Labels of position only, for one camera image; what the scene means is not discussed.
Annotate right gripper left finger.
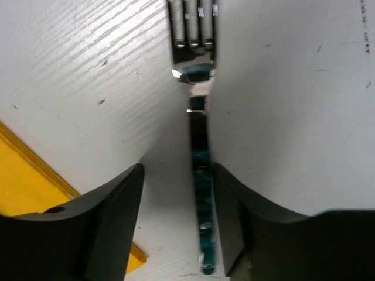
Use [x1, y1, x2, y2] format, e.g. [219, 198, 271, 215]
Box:
[1, 163, 145, 280]

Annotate yellow pikachu cloth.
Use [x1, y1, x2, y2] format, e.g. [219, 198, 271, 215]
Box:
[1, 125, 146, 275]

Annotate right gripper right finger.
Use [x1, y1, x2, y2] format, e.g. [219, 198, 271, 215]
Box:
[213, 164, 374, 280]

